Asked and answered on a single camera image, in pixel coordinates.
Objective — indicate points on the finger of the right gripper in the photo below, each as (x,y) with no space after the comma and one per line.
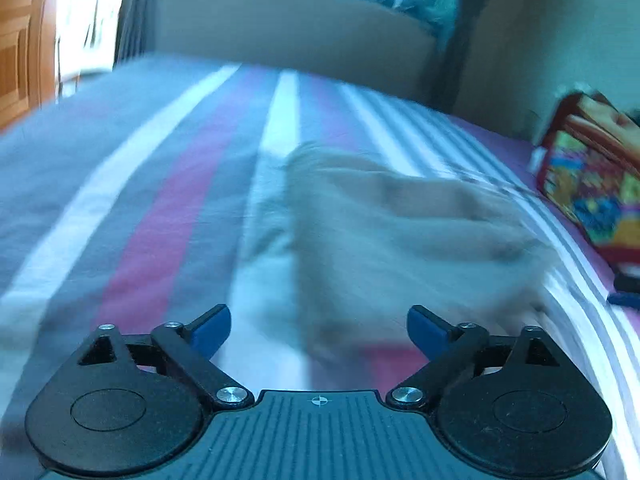
(627,283)
(628,300)

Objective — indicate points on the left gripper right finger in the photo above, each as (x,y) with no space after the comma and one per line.
(450,350)

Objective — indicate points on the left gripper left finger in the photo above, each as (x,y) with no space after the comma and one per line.
(187,351)

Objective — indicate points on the grey sweatpants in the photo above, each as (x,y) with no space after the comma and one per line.
(343,247)

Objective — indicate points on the colourful folded blanket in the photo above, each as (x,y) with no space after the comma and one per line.
(590,171)

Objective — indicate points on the striped bed sheet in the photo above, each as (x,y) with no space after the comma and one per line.
(153,194)

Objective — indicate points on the dark blue left curtain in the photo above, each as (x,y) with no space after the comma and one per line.
(135,29)

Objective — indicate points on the dark blue curtain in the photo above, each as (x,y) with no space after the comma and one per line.
(447,80)
(135,29)

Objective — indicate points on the dark blue right curtain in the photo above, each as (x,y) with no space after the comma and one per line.
(447,80)

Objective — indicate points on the wooden door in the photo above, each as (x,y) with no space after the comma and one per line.
(27,57)

